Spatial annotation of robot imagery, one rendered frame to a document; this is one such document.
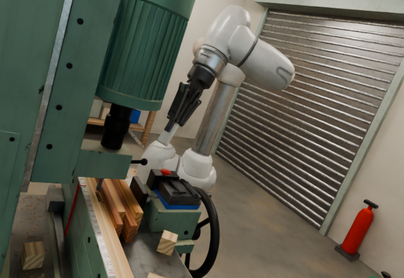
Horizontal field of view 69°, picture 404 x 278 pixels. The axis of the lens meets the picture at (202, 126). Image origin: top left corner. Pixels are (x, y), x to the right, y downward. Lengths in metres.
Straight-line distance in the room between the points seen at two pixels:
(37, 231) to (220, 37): 0.70
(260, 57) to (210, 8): 3.95
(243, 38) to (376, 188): 2.85
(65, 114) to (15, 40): 0.16
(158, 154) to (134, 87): 0.85
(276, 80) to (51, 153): 0.61
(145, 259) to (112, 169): 0.22
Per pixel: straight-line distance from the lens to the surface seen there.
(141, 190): 0.77
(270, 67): 0.87
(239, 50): 0.85
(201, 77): 0.81
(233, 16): 0.87
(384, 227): 3.52
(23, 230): 0.91
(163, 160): 1.46
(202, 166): 1.48
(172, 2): 0.64
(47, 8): 0.57
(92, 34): 0.62
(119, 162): 0.75
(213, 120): 1.44
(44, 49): 0.57
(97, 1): 0.62
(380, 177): 3.49
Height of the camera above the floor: 1.35
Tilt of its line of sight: 12 degrees down
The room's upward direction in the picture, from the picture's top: 20 degrees clockwise
